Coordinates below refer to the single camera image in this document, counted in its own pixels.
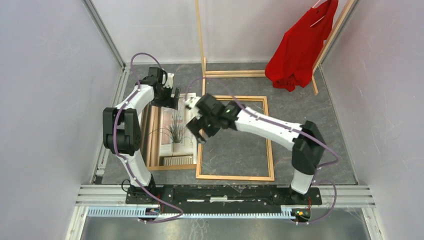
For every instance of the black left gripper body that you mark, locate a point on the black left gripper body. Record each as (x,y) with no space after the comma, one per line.
(165,99)

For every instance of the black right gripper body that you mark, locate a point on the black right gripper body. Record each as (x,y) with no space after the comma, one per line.
(208,123)

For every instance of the wooden picture frame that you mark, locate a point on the wooden picture frame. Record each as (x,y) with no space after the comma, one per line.
(269,154)

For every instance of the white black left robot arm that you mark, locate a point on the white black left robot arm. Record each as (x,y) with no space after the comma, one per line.
(121,125)

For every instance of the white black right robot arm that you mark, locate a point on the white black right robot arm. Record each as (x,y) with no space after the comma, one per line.
(307,146)

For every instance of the wooden clothes rack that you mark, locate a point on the wooden clothes rack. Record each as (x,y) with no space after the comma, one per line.
(337,27)

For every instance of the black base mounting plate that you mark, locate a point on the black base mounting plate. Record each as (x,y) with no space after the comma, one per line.
(220,199)

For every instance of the red t-shirt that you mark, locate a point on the red t-shirt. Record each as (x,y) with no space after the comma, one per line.
(291,64)

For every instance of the white clothes hanger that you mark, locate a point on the white clothes hanger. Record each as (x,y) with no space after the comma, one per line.
(319,15)

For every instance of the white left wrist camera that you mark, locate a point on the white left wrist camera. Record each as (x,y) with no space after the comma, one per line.
(168,80)

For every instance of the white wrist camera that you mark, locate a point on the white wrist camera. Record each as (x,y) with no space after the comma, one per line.
(168,80)
(191,105)

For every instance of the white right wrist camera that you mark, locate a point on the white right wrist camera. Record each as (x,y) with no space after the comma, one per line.
(191,105)

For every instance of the aluminium rail frame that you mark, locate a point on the aluminium rail frame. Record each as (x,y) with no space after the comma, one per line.
(348,212)

